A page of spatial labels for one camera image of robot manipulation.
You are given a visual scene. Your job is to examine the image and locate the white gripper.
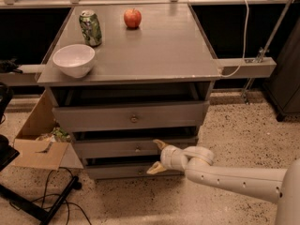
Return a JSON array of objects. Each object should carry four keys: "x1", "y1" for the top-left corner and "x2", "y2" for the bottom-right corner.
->
[{"x1": 147, "y1": 139, "x2": 188, "y2": 175}]

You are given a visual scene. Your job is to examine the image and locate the grey drawer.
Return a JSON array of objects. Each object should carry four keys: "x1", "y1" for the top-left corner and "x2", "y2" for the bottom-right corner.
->
[
  {"x1": 71, "y1": 136, "x2": 199, "y2": 159},
  {"x1": 52, "y1": 101, "x2": 209, "y2": 132},
  {"x1": 84, "y1": 161, "x2": 186, "y2": 181}
]

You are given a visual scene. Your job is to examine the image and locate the grey top drawer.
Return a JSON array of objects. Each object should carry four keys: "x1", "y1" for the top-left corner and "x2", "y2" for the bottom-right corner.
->
[{"x1": 52, "y1": 101, "x2": 209, "y2": 132}]

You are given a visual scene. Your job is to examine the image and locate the grey bottom drawer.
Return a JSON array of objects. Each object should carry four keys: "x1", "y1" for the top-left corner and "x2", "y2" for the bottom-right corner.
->
[{"x1": 84, "y1": 161, "x2": 186, "y2": 181}]

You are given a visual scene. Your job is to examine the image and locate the grey wooden drawer cabinet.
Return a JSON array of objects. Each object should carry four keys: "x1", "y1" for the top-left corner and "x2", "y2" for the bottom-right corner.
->
[{"x1": 38, "y1": 4, "x2": 219, "y2": 169}]

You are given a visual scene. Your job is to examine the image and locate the brown cardboard box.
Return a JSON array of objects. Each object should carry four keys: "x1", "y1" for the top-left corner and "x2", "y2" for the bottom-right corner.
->
[{"x1": 13, "y1": 92, "x2": 83, "y2": 170}]

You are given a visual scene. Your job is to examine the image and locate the white ceramic bowl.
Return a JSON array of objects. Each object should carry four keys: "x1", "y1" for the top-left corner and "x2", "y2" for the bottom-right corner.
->
[{"x1": 52, "y1": 44, "x2": 96, "y2": 78}]

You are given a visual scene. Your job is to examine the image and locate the black stand base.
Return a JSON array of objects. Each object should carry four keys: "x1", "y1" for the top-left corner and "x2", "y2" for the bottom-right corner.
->
[{"x1": 0, "y1": 176, "x2": 82, "y2": 225}]

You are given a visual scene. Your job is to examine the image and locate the red apple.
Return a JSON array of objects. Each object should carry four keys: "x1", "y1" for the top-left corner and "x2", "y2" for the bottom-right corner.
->
[{"x1": 124, "y1": 8, "x2": 142, "y2": 29}]

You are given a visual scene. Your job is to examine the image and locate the dark cabinet at right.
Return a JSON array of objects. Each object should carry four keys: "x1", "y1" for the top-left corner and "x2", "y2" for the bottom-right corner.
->
[{"x1": 263, "y1": 19, "x2": 300, "y2": 122}]

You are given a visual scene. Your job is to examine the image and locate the metal diagonal rod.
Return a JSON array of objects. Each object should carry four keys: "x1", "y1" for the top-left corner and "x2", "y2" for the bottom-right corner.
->
[{"x1": 241, "y1": 0, "x2": 294, "y2": 104}]

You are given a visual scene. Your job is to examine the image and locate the green crushed soda can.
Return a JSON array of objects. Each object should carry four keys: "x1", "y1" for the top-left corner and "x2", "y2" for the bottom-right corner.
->
[{"x1": 79, "y1": 9, "x2": 102, "y2": 47}]

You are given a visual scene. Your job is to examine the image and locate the black object at left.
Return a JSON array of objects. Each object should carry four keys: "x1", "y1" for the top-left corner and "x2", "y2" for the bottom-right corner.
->
[{"x1": 0, "y1": 59, "x2": 23, "y2": 171}]

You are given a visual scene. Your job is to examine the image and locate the black floor cable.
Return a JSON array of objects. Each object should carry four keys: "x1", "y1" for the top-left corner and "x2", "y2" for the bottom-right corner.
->
[{"x1": 8, "y1": 166, "x2": 94, "y2": 225}]

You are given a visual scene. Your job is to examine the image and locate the grey horizontal rail beam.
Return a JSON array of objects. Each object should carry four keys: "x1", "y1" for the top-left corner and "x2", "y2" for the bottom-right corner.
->
[{"x1": 0, "y1": 57, "x2": 277, "y2": 86}]

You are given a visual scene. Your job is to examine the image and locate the white cable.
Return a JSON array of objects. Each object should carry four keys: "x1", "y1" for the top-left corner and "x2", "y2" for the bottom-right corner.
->
[{"x1": 220, "y1": 0, "x2": 250, "y2": 79}]

